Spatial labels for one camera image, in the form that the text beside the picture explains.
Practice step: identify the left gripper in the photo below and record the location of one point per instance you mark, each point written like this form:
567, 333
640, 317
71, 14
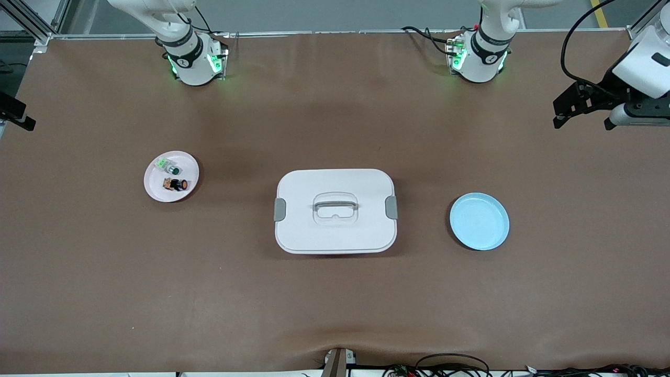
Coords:
609, 88

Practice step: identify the orange push-button switch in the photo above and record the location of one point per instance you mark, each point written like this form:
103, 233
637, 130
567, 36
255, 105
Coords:
177, 184

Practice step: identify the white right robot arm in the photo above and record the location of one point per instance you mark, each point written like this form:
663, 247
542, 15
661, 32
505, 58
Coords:
186, 52

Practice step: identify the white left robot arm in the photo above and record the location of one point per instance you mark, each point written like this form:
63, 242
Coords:
487, 50

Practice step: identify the yellow floor tape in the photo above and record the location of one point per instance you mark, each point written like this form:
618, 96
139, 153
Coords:
601, 15

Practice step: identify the light blue round plate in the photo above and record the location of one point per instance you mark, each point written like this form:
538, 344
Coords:
479, 222

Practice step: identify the pink round plate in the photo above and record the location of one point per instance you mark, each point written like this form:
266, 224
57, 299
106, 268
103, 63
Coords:
157, 191

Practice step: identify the grey box latch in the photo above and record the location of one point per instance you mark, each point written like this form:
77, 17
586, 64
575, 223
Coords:
280, 209
391, 208

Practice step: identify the brown table cover cloth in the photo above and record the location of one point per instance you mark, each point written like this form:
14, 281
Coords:
335, 104

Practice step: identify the white lidded storage box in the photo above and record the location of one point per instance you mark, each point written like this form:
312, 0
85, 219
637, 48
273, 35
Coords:
335, 235

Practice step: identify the aluminium frame strut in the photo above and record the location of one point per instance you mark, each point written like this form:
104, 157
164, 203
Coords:
31, 21
646, 18

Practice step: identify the green push-button switch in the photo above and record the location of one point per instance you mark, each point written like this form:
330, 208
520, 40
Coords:
168, 166

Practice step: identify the metal table edge rail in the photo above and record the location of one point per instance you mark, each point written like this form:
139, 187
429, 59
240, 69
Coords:
340, 33

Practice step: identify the aluminium camera mount post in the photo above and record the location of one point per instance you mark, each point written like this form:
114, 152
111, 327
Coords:
335, 364

